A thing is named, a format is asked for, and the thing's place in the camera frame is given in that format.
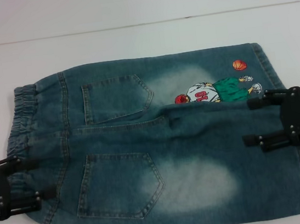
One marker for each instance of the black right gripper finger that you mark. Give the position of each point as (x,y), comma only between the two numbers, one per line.
(272,140)
(267,100)

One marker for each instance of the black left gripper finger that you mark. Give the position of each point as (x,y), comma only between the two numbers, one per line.
(12,162)
(26,201)

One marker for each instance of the blue denim shorts with print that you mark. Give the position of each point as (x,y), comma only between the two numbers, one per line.
(188,151)

